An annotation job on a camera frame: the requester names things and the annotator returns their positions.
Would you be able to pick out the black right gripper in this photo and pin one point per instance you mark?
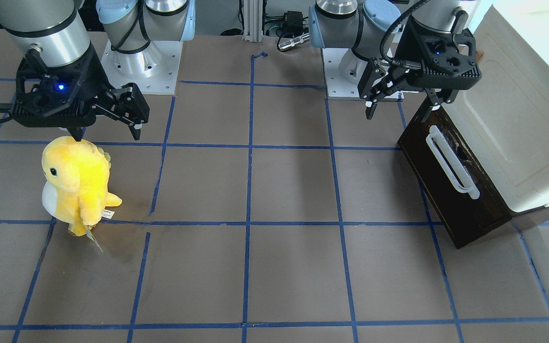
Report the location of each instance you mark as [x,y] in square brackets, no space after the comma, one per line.
[94,76]

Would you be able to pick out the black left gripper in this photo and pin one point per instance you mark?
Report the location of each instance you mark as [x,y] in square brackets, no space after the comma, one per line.
[404,46]

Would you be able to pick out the white drawer handle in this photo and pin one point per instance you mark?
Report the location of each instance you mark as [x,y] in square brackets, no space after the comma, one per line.
[456,173]

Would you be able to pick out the dark brown wooden drawer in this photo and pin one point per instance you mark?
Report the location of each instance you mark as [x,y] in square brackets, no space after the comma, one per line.
[464,218]

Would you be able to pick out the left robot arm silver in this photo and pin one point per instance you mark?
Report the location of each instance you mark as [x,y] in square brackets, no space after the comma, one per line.
[373,28]

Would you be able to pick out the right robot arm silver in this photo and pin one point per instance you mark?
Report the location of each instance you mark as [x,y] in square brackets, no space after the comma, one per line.
[56,30]

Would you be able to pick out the yellow plush dinosaur toy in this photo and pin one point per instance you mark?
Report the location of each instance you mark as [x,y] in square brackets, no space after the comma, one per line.
[76,190]

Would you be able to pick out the cream white plastic cabinet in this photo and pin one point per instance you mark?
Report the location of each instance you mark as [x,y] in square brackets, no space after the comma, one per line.
[505,117]

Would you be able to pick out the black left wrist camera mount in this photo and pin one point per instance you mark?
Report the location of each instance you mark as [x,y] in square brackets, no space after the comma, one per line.
[439,60]

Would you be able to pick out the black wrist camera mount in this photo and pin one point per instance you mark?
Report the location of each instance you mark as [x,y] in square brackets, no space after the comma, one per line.
[53,96]
[439,60]

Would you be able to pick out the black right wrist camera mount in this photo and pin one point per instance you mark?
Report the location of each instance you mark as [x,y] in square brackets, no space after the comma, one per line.
[53,96]

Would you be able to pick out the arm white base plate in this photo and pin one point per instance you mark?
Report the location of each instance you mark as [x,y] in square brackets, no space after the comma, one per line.
[154,70]
[342,71]

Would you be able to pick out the aluminium frame post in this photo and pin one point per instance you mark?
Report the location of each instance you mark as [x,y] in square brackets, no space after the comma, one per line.
[252,20]

